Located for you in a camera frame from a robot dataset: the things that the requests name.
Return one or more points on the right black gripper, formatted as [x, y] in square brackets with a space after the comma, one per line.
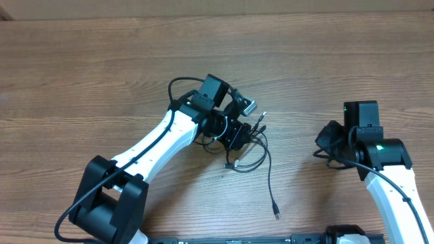
[325, 141]

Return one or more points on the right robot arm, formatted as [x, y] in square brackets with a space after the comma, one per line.
[384, 165]

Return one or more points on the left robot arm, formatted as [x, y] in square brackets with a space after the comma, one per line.
[109, 203]

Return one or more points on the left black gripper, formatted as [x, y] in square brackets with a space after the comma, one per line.
[232, 139]

